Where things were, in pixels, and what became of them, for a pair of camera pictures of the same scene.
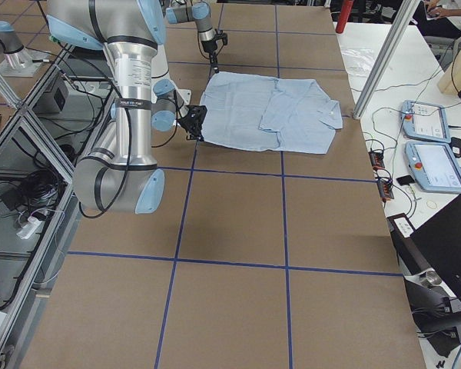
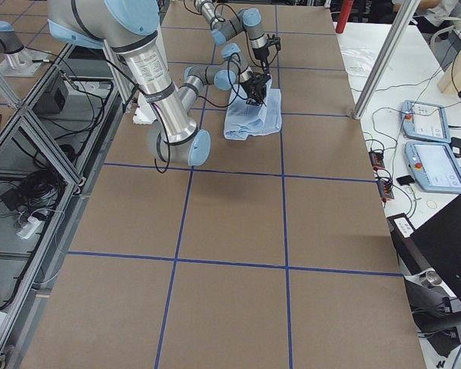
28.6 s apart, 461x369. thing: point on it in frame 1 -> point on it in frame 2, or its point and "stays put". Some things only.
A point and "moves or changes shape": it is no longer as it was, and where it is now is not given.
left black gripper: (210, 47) -> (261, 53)
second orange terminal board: (384, 188) stays put
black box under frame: (54, 101) stays put
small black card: (405, 180) stays put
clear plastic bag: (358, 61) stays put
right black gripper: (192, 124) -> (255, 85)
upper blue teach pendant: (425, 121) stays put
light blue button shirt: (263, 113) moves or changes shape
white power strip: (28, 230) stays put
